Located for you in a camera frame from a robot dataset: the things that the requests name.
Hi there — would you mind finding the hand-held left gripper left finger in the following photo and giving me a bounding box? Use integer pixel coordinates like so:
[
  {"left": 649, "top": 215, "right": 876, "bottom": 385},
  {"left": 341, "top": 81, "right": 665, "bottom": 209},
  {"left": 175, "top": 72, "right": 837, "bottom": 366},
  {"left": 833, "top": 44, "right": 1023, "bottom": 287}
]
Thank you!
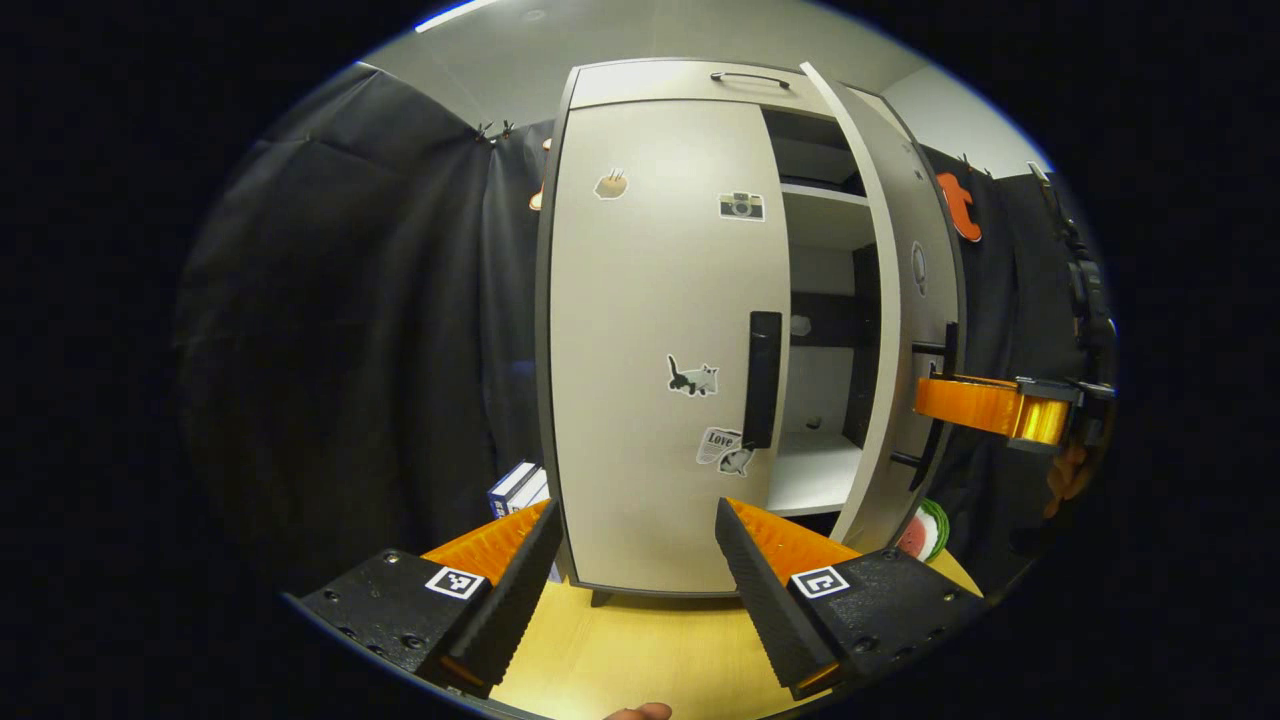
[{"left": 285, "top": 498, "right": 564, "bottom": 701}]

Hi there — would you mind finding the blue white box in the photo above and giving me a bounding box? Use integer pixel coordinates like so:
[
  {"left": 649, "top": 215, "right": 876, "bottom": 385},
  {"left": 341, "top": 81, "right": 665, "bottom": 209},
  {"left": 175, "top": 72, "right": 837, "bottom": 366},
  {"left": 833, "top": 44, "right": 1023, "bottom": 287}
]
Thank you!
[{"left": 487, "top": 460, "right": 553, "bottom": 521}]

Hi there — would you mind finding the black backdrop cloth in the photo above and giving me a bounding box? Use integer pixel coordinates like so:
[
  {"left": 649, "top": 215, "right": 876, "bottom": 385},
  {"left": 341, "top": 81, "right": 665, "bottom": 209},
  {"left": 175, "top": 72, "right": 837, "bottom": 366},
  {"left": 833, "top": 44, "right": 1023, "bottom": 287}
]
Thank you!
[{"left": 175, "top": 62, "right": 1116, "bottom": 601}]

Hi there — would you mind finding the watermelon slice toy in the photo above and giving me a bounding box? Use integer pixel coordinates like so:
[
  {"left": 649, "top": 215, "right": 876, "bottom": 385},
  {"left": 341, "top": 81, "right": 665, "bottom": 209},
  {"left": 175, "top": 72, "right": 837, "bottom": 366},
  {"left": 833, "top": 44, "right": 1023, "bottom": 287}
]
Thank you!
[{"left": 895, "top": 498, "right": 951, "bottom": 563}]

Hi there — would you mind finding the white double-door shoe cabinet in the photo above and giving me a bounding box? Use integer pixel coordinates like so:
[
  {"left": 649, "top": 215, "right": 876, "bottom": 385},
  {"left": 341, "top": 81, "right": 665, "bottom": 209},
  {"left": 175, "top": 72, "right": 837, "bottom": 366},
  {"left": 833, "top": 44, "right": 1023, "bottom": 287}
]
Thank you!
[{"left": 535, "top": 57, "right": 969, "bottom": 606}]

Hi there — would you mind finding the white shoe cabinet door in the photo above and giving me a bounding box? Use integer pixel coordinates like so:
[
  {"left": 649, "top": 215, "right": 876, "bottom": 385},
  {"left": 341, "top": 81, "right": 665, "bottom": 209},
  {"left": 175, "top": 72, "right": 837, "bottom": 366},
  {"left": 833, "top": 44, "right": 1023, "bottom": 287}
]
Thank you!
[
  {"left": 548, "top": 98, "right": 793, "bottom": 596},
  {"left": 800, "top": 62, "right": 966, "bottom": 554}
]

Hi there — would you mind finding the white cabinet drawer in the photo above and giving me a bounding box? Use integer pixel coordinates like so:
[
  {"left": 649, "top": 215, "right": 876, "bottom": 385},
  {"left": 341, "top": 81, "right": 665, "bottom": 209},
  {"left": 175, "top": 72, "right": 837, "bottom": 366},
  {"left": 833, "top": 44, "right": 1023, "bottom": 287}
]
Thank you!
[{"left": 570, "top": 60, "right": 841, "bottom": 119}]

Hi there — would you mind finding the white cabinet shelf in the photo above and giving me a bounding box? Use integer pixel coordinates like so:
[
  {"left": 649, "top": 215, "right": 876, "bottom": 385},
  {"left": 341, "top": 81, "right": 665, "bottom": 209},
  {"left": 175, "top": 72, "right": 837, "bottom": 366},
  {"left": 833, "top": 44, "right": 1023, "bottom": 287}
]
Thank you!
[{"left": 780, "top": 183, "right": 873, "bottom": 208}]

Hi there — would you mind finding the ceiling light strip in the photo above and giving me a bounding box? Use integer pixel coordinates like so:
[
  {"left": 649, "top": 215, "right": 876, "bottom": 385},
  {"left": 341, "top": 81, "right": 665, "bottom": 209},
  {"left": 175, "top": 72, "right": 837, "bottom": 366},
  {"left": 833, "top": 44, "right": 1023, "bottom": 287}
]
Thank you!
[{"left": 415, "top": 0, "right": 501, "bottom": 33}]

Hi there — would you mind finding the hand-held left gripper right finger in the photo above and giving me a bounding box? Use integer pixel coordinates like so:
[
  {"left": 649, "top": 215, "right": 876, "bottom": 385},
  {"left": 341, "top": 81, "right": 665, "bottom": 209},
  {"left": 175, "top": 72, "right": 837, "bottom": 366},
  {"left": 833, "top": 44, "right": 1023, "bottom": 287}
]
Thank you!
[{"left": 714, "top": 497, "right": 991, "bottom": 701}]

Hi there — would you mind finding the black door handle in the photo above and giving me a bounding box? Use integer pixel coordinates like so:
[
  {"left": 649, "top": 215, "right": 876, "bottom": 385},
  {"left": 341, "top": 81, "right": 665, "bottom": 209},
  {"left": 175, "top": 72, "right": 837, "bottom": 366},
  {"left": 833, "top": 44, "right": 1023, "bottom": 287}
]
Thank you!
[
  {"left": 742, "top": 311, "right": 783, "bottom": 450},
  {"left": 890, "top": 322, "right": 959, "bottom": 493}
]

